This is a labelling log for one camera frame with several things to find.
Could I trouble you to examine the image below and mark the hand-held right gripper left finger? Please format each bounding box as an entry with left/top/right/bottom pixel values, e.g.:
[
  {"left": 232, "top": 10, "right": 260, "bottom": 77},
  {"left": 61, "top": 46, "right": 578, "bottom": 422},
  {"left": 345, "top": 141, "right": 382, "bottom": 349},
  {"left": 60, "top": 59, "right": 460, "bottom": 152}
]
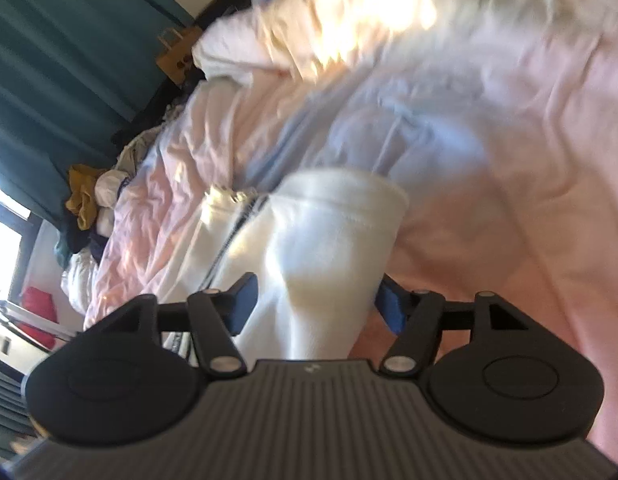
[{"left": 86, "top": 272, "right": 260, "bottom": 378}]

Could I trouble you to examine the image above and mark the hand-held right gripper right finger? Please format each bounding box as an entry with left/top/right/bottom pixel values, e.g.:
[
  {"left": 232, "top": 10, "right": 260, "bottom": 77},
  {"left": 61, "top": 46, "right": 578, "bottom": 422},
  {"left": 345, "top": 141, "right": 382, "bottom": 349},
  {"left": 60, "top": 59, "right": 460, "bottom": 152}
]
[{"left": 374, "top": 275, "right": 532, "bottom": 375}]

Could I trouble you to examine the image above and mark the cream white zip sweatshirt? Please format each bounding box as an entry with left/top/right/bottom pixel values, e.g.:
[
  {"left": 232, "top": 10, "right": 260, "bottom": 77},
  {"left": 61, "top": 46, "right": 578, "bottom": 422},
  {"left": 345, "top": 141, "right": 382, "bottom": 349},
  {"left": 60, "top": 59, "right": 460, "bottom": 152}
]
[{"left": 161, "top": 169, "right": 410, "bottom": 361}]

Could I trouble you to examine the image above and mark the pink and white duvet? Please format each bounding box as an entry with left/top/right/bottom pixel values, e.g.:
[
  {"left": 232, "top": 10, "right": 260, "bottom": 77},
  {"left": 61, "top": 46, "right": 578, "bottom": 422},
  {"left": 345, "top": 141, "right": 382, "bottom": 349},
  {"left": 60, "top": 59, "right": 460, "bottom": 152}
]
[{"left": 61, "top": 0, "right": 618, "bottom": 461}]

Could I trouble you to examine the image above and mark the white garment with navy stripe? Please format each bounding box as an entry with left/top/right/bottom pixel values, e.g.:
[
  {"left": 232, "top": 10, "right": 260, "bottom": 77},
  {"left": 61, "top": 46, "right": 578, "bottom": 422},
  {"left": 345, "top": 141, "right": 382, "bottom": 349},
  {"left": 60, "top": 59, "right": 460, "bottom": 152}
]
[{"left": 61, "top": 250, "right": 102, "bottom": 316}]

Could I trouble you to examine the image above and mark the dark navy garment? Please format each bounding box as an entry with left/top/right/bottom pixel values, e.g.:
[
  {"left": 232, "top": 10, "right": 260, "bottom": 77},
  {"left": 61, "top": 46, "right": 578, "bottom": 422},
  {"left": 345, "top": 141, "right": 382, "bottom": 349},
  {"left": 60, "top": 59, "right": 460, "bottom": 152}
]
[{"left": 54, "top": 220, "right": 104, "bottom": 266}]

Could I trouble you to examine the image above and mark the mustard yellow garment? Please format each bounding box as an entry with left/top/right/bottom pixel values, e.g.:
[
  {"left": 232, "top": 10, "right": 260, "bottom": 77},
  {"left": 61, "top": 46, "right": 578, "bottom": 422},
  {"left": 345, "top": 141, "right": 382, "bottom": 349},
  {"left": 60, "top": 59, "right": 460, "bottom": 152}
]
[{"left": 66, "top": 164, "right": 107, "bottom": 231}]

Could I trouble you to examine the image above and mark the red bag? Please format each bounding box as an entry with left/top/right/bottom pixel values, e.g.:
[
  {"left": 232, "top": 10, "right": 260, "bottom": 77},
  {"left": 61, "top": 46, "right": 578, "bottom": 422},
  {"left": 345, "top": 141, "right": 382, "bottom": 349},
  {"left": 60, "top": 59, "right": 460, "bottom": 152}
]
[{"left": 21, "top": 287, "right": 57, "bottom": 348}]

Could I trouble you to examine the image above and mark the window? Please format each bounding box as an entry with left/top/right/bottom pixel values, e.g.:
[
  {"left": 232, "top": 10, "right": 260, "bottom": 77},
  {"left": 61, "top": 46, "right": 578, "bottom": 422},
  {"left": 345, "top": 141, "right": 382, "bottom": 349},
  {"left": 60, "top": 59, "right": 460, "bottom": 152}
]
[{"left": 0, "top": 180, "right": 32, "bottom": 301}]

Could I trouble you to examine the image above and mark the brown paper bag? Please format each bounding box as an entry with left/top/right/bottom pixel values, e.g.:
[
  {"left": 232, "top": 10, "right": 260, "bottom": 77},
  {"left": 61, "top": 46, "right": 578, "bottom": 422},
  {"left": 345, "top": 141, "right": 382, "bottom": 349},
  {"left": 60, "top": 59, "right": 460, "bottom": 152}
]
[{"left": 156, "top": 25, "right": 204, "bottom": 86}]

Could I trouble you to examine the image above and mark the black padded chair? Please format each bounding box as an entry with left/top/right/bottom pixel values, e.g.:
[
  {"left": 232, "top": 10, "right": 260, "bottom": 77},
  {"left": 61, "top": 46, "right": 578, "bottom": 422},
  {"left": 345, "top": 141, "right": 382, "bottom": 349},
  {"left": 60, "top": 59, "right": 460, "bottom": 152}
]
[{"left": 194, "top": 0, "right": 260, "bottom": 31}]

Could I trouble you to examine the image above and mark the teal curtain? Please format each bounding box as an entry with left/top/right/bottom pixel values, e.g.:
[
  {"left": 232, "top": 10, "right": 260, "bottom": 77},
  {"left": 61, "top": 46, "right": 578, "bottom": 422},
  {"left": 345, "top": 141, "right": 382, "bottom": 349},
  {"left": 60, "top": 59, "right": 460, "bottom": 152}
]
[{"left": 0, "top": 0, "right": 197, "bottom": 221}]

